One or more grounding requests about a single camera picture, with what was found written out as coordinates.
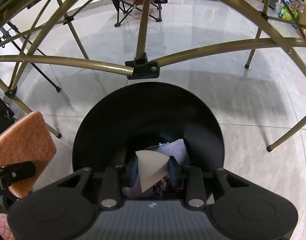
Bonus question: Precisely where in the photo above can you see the pink cream sponge cake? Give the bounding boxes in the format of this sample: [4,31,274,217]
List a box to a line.
[0,112,56,198]

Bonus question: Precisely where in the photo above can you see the purple linen drawstring bag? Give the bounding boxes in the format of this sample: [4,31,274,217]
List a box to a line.
[122,139,190,199]

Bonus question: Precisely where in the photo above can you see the black suitcase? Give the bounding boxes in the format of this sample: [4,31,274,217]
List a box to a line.
[0,98,15,134]

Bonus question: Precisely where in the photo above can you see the folding camping table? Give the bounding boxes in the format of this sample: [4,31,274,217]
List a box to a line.
[0,0,306,153]

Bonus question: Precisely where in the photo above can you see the black camera tripod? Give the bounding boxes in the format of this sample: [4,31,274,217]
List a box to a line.
[0,21,62,93]

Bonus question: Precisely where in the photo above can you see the white foam wedge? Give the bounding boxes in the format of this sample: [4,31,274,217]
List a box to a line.
[136,150,170,193]

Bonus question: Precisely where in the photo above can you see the pink fluffy rug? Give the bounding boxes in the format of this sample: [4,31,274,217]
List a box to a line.
[0,213,15,240]

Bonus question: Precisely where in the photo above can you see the black trash bin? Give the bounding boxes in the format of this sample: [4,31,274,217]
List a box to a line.
[72,82,224,173]

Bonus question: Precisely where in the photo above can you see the green snack bag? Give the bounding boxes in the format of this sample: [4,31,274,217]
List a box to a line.
[279,6,301,21]

